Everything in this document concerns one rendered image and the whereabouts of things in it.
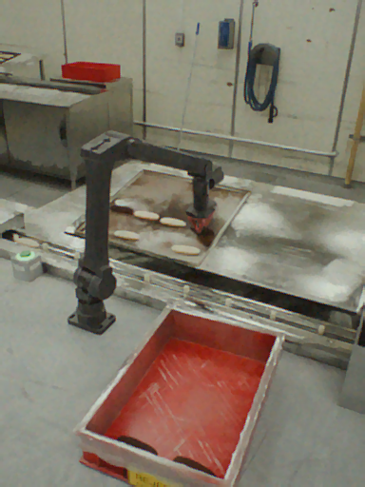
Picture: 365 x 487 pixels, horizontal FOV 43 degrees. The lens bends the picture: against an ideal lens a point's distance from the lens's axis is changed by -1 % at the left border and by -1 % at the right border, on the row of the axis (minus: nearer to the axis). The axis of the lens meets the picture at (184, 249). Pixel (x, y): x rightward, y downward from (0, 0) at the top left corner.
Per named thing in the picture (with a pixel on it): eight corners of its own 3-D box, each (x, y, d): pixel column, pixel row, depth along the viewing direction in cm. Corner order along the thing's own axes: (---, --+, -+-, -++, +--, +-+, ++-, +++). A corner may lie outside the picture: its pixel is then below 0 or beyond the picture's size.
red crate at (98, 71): (61, 78, 478) (60, 65, 472) (80, 73, 507) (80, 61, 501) (104, 82, 462) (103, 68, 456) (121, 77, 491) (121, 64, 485)
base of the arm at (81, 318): (66, 322, 136) (100, 336, 132) (63, 300, 132) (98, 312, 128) (84, 307, 143) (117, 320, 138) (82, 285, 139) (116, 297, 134)
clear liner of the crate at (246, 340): (71, 464, 94) (67, 432, 90) (166, 329, 134) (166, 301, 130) (228, 528, 84) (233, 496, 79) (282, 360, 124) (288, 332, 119)
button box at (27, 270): (12, 285, 158) (8, 257, 153) (28, 275, 164) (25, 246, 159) (31, 292, 155) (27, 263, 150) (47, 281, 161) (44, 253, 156)
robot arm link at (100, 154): (73, 132, 116) (101, 140, 110) (114, 128, 126) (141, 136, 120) (71, 290, 134) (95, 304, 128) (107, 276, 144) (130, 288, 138)
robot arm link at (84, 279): (76, 301, 134) (88, 309, 131) (73, 271, 129) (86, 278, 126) (100, 288, 140) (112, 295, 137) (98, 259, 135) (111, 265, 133)
